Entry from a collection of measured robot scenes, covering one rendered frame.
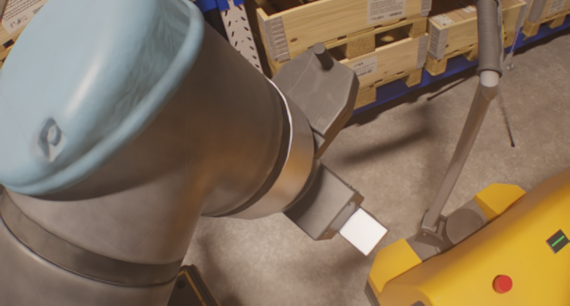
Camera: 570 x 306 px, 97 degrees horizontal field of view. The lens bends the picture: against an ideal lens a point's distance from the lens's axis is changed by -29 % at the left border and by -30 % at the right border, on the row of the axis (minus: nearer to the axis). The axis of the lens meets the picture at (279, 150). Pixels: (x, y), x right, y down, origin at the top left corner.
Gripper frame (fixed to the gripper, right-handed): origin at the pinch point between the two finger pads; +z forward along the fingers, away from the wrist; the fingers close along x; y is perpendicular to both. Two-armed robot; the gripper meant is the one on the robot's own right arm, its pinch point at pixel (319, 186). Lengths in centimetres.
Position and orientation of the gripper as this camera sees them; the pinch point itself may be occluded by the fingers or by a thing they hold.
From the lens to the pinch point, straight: 39.8
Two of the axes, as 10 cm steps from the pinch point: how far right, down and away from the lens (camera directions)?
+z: 3.7, 2.2, 9.0
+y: -6.1, 7.9, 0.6
